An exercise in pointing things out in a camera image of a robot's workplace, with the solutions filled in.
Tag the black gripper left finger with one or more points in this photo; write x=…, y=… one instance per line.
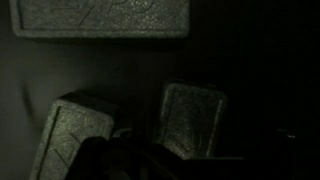
x=140, y=130

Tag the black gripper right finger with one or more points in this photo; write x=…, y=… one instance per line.
x=260, y=133

